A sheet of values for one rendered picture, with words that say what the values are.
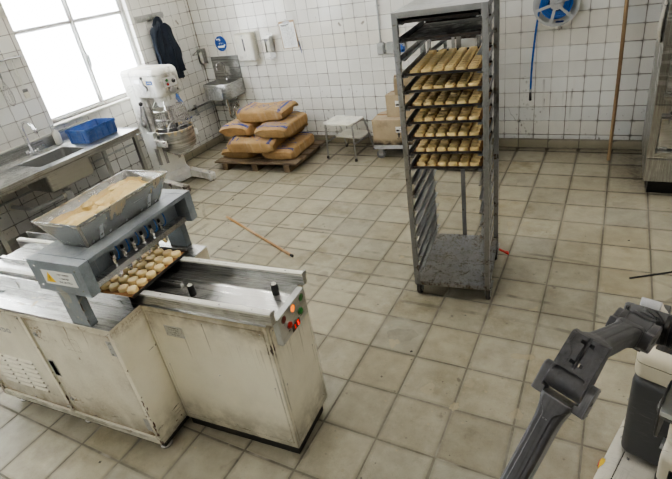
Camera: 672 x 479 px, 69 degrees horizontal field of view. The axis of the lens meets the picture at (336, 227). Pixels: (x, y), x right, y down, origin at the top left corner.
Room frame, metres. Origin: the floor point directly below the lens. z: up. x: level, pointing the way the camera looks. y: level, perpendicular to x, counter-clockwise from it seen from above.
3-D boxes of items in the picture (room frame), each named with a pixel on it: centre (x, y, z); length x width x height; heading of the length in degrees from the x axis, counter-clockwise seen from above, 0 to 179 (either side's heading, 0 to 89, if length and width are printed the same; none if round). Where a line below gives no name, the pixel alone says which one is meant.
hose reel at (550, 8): (4.81, -2.35, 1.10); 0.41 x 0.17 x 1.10; 58
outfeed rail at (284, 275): (2.34, 1.06, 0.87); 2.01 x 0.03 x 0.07; 62
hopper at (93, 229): (2.16, 1.03, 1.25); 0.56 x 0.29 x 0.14; 152
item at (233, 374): (1.92, 0.58, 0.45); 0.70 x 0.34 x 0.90; 62
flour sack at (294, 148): (5.92, 0.39, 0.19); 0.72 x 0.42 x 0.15; 152
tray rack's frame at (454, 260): (2.90, -0.81, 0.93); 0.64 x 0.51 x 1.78; 155
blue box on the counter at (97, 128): (5.13, 2.30, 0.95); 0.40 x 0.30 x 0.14; 151
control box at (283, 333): (1.75, 0.26, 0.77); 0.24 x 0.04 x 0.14; 152
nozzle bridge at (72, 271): (2.16, 1.03, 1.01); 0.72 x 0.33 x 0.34; 152
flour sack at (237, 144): (5.88, 0.77, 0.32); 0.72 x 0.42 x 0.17; 62
